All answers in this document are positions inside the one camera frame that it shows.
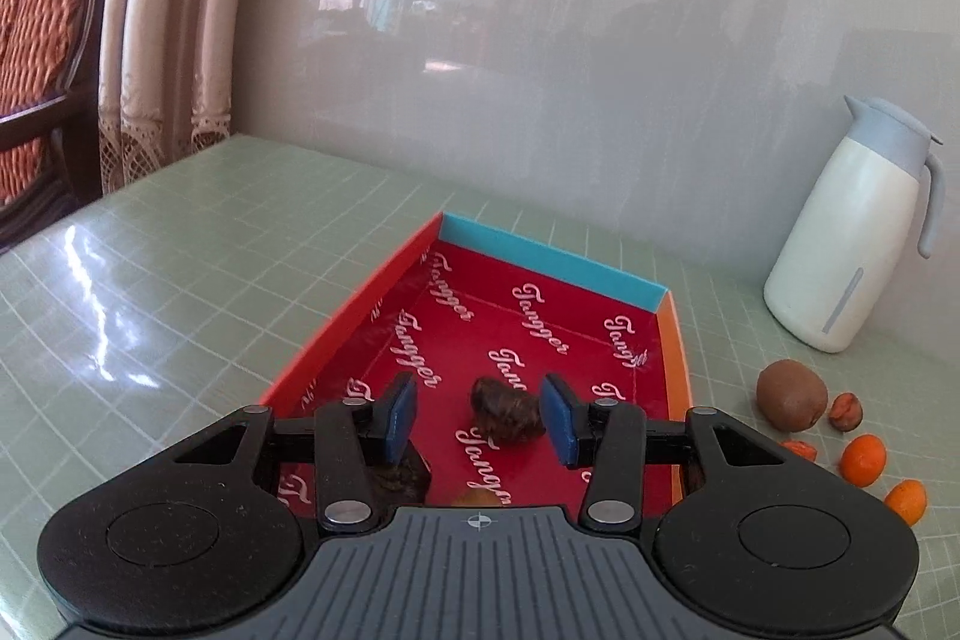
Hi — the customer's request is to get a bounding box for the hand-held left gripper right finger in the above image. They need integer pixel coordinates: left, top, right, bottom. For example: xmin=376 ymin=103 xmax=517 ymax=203
xmin=540 ymin=373 xmax=787 ymax=532

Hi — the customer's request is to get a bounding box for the wooden chair with orange cushion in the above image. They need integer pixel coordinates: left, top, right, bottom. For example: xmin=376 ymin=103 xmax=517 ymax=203
xmin=0 ymin=0 xmax=125 ymax=251

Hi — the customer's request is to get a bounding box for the colourful cardboard box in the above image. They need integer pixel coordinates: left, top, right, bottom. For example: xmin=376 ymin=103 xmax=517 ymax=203
xmin=259 ymin=211 xmax=695 ymax=513

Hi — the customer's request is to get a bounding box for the white thermos jug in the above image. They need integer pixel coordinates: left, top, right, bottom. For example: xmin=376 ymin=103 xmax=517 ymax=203
xmin=763 ymin=95 xmax=947 ymax=354

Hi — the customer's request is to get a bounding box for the brown kiwi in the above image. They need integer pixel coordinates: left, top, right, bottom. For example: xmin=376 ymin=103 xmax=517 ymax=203
xmin=756 ymin=360 xmax=828 ymax=432

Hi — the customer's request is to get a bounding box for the mandarin orange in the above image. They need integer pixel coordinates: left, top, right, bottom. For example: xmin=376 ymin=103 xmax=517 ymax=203
xmin=838 ymin=434 xmax=887 ymax=488
xmin=885 ymin=479 xmax=928 ymax=527

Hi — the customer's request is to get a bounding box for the beige lace curtain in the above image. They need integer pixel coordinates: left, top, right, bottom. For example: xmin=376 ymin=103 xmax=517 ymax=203
xmin=0 ymin=0 xmax=265 ymax=196

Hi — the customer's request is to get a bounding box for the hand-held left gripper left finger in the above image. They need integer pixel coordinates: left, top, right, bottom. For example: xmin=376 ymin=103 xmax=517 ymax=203
xmin=174 ymin=372 xmax=419 ymax=531

